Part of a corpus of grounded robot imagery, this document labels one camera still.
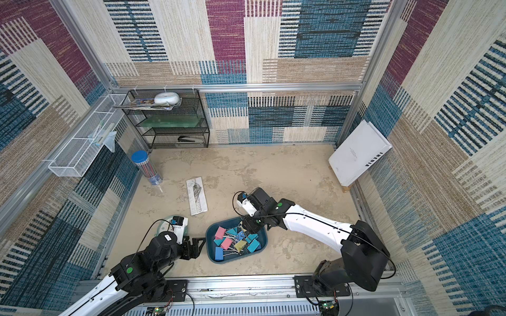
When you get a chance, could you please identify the teal binder clip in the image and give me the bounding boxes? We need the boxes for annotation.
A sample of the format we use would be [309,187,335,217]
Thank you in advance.
[214,238,224,246]
[247,239,262,254]
[226,227,238,236]
[246,234,258,243]

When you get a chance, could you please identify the green round alarm clock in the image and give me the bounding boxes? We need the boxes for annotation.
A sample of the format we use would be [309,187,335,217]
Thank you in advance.
[156,215,175,234]

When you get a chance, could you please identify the pink binder clip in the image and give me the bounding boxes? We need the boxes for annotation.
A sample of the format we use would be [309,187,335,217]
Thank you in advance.
[220,238,233,250]
[214,226,226,240]

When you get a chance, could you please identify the teal plastic storage box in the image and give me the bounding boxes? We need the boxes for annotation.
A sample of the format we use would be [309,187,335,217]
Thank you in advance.
[206,217,268,264]

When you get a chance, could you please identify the yellow binder clip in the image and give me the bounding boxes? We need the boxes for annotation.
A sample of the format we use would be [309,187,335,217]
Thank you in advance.
[234,240,248,253]

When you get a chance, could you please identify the packaged ruler card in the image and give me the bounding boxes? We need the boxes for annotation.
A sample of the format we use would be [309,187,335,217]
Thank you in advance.
[186,177,208,216]

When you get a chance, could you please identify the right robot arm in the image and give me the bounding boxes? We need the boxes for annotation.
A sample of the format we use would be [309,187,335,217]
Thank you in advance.
[234,188,391,296]

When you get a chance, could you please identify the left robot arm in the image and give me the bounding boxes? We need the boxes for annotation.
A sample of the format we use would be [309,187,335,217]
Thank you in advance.
[61,231,206,315]

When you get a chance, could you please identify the blue-lid pencil tube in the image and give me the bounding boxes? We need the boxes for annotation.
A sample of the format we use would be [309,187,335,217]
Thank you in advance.
[131,150,163,186]

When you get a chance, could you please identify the black stapler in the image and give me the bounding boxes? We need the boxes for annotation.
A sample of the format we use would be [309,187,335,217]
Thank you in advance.
[177,136,204,144]

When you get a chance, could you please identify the green tray on shelf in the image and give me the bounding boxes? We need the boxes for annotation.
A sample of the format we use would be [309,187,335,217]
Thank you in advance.
[137,115,202,128]

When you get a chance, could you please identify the white booklet on stand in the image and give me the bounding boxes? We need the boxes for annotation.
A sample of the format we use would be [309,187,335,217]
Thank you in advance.
[328,120,393,187]

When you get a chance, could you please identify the white oval device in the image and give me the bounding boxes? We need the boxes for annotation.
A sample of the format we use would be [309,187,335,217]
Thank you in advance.
[154,92,181,106]

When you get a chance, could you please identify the magazines on shelf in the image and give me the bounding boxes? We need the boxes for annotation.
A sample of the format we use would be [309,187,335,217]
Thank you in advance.
[113,99,183,111]

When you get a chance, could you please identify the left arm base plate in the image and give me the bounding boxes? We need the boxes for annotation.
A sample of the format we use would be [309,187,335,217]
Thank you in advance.
[158,279,188,303]

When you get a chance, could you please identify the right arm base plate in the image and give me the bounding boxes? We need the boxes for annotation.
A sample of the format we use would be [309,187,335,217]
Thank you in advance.
[293,275,351,298]

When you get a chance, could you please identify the white wire wall basket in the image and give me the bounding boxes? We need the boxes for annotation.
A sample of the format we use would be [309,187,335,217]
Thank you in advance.
[47,93,126,177]

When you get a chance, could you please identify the black wire shelf rack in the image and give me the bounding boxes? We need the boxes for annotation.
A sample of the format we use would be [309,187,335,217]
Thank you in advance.
[121,88,210,150]

